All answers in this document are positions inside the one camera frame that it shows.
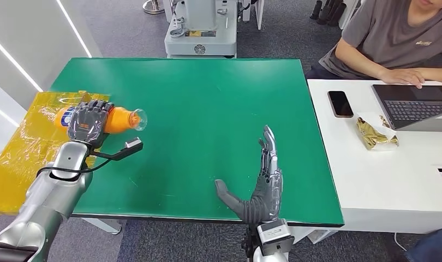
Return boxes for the person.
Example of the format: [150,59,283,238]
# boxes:
[304,0,442,90]

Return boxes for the white furniture panel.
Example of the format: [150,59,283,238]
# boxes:
[242,0,265,31]

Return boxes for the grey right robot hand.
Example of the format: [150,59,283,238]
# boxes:
[214,125,284,225]

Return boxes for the white paper wrapper piece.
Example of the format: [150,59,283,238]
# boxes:
[357,112,400,152]

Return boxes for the orange plastic bottle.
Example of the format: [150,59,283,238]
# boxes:
[53,105,148,134]

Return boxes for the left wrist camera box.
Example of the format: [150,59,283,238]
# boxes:
[92,136,144,162]

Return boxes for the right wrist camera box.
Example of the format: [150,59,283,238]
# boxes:
[256,218,295,257]

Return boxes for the black smartphone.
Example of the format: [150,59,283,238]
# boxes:
[327,90,355,119]

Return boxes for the grey laptop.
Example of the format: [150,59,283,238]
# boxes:
[371,84,442,133]

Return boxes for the chrome stand base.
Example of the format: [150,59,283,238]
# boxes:
[142,0,166,15]

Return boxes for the black chair legs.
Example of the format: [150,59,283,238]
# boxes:
[309,0,348,27]

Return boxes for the white floor cable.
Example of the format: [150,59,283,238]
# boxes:
[393,233,407,252]

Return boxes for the yellow taped cardboard box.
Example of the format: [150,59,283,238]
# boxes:
[0,90,111,217]

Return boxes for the person's right hand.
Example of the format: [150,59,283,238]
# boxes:
[379,68,426,90]

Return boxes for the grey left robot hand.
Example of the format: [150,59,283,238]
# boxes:
[66,100,115,149]

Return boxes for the blue cloth object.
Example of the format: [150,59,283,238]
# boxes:
[405,228,442,262]

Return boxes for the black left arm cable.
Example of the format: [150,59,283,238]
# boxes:
[35,159,111,182]

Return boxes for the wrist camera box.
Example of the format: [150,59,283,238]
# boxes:
[256,218,295,257]
[92,136,144,162]

